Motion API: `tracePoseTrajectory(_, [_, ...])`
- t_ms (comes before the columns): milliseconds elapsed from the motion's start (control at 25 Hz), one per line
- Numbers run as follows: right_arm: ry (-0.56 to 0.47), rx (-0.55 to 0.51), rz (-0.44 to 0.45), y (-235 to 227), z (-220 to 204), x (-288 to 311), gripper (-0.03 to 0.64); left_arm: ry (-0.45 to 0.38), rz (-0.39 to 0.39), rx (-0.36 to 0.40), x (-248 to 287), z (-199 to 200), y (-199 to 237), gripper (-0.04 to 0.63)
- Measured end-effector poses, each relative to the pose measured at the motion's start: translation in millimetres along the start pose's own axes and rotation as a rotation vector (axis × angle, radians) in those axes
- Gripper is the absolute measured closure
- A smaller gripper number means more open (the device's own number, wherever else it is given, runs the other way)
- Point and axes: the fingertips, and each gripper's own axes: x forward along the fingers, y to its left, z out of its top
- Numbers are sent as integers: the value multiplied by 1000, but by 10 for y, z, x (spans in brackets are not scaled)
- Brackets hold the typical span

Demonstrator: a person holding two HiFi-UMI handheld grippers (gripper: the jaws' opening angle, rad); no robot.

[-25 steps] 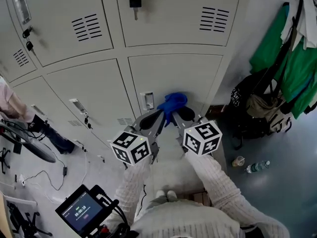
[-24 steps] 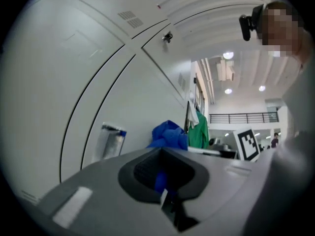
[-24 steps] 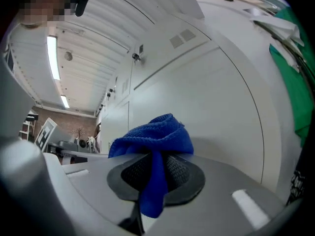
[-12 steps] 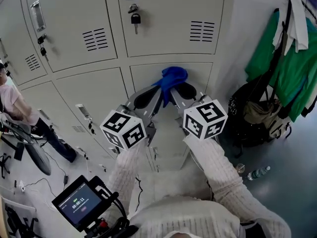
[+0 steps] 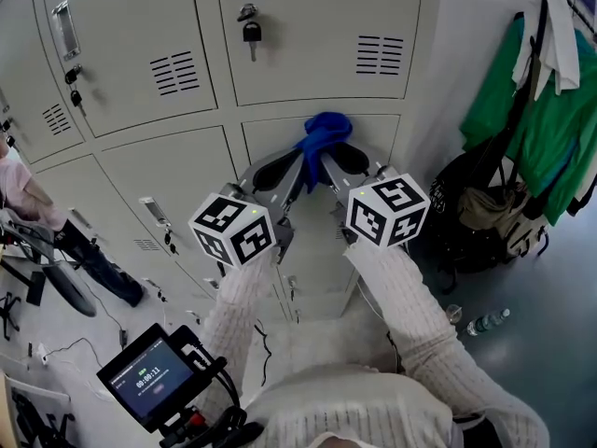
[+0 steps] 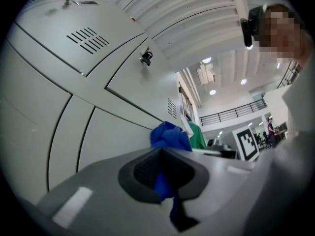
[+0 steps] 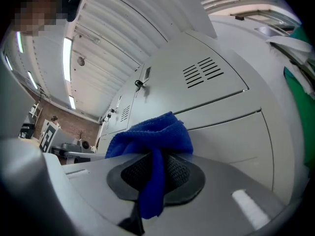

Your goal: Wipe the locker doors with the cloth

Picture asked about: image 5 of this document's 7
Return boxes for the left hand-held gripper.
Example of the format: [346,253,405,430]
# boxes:
[187,149,304,270]

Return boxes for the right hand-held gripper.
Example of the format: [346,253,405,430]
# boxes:
[319,143,431,250]

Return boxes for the blue cloth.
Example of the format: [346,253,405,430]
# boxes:
[294,111,354,194]

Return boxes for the grey metal locker cabinet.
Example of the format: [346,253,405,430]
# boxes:
[0,0,442,326]

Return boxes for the person's right forearm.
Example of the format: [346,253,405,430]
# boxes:
[343,240,461,391]

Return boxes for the person's left forearm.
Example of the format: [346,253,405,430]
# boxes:
[198,249,281,419]

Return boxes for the black-headed locker keys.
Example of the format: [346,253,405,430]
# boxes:
[236,2,262,63]
[63,63,88,117]

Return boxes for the black bag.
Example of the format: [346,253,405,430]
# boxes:
[426,149,509,293]

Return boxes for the khaki bag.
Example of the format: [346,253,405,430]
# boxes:
[456,185,517,237]

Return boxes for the white patterned backpack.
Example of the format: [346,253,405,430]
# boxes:
[506,212,551,259]

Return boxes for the clear plastic water bottle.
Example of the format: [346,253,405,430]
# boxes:
[465,308,512,338]

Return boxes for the green jacket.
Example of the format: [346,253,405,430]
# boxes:
[459,11,597,227]

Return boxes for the gray mesh chair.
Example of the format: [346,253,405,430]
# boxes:
[0,219,98,317]

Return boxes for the black monitor screen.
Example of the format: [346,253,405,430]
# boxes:
[96,323,248,448]

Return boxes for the person's torso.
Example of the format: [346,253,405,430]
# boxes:
[244,364,551,448]

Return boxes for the black clothes rack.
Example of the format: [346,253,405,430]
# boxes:
[498,0,597,172]

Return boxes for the white shirt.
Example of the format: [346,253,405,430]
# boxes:
[511,0,582,101]

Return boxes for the wooden table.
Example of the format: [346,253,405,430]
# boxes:
[0,243,47,307]

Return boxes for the black chair base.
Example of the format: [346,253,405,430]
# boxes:
[0,291,22,340]

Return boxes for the black office chair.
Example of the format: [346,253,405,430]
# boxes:
[11,387,78,448]

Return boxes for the black power adapter cable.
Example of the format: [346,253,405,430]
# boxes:
[46,291,130,368]

